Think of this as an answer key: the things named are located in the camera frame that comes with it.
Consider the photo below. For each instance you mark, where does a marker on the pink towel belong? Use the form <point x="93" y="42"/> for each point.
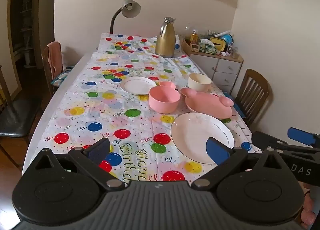
<point x="55" y="54"/>

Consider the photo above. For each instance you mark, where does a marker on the round pink bowl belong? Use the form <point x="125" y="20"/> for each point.
<point x="163" y="104"/>

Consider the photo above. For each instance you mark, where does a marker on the gold thermos jug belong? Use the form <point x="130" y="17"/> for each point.
<point x="165" y="42"/>

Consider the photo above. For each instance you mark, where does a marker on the person's right hand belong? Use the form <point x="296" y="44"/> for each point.
<point x="309" y="207"/>

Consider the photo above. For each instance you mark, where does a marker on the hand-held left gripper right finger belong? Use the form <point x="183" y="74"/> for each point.
<point x="216" y="152"/>

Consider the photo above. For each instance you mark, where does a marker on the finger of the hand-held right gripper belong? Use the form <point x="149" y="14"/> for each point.
<point x="267" y="139"/>
<point x="301" y="136"/>

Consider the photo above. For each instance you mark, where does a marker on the wooden chair with towel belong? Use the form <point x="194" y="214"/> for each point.
<point x="46" y="69"/>

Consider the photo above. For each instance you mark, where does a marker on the grey drawer cabinet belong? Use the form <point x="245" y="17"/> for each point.
<point x="225" y="67"/>

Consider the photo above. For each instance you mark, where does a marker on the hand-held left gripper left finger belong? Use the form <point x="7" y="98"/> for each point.
<point x="100" y="148"/>

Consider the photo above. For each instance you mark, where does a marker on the pink bear-shaped plate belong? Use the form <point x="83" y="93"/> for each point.
<point x="207" y="104"/>

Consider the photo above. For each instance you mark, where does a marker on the patterned seat cushion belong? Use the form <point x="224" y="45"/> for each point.
<point x="62" y="76"/>

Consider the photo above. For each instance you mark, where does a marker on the clear plastic box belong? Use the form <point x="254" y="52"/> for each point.
<point x="232" y="50"/>

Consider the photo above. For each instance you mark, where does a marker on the dark wooden bookcase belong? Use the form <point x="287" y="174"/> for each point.
<point x="25" y="19"/>

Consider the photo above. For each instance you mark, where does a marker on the grey gooseneck desk lamp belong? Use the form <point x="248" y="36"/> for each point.
<point x="130" y="8"/>

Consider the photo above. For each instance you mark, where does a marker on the cream bowl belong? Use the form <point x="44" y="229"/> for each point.
<point x="198" y="86"/>

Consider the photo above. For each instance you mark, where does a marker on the small kitchen timer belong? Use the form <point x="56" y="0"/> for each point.
<point x="194" y="47"/>

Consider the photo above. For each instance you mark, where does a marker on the large white plate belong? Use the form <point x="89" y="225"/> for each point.
<point x="195" y="132"/>

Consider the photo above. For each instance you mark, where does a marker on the pink heart-shaped bowl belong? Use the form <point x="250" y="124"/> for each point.
<point x="167" y="84"/>

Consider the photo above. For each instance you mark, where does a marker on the wooden chair with black seat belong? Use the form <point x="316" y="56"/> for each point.
<point x="15" y="117"/>

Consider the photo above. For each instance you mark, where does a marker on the green wipes packet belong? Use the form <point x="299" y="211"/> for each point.
<point x="208" y="47"/>

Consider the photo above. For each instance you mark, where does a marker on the yellow liquid bottle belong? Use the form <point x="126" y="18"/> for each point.
<point x="194" y="36"/>

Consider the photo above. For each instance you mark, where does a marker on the blue seat cushion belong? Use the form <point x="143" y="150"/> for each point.
<point x="238" y="109"/>

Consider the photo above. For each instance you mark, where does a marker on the balloon printed tablecloth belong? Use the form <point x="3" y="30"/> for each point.
<point x="100" y="109"/>

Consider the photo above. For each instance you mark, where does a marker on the blue globe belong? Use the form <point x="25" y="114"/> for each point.
<point x="228" y="39"/>

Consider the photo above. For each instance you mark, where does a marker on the wooden slat-back chair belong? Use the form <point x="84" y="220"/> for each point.
<point x="252" y="87"/>

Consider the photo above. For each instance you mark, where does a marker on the small white plate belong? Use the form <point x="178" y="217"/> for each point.
<point x="137" y="86"/>

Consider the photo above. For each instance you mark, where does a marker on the cardboard box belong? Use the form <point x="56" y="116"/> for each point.
<point x="186" y="47"/>

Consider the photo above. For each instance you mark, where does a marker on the yellow plastic box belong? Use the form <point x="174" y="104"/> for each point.
<point x="218" y="43"/>

